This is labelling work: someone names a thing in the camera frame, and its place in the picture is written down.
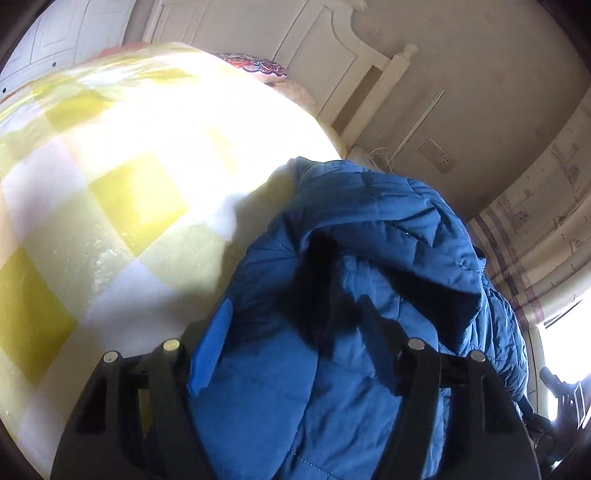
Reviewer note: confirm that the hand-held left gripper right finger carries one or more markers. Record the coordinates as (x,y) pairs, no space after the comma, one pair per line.
(422,383)

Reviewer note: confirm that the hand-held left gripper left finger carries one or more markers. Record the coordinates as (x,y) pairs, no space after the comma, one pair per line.
(213,350)

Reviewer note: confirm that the blue quilted down jacket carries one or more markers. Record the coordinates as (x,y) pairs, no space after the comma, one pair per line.
(369,230)

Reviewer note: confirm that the window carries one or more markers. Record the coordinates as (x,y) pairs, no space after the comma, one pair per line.
(568,341)

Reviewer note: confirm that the printed cream curtain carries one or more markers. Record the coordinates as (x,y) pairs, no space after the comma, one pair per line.
(535,221)

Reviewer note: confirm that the yellow checkered bed sheet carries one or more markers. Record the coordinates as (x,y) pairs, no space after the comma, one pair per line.
(115,184)

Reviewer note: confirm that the pale pink pillow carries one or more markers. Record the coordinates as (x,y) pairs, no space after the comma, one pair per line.
(298,94)

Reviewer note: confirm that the patterned red blue pillow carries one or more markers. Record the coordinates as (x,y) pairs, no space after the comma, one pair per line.
(258,64)

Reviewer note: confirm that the white wooden bed headboard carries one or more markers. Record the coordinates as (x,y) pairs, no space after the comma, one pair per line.
(295,41)

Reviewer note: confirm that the white panelled wardrobe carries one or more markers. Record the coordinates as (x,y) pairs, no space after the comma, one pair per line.
(60,32)

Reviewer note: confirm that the white wall socket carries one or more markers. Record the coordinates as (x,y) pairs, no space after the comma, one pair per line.
(436,156)

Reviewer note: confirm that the thin white wall pole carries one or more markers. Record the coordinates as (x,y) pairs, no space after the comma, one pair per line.
(418,123)

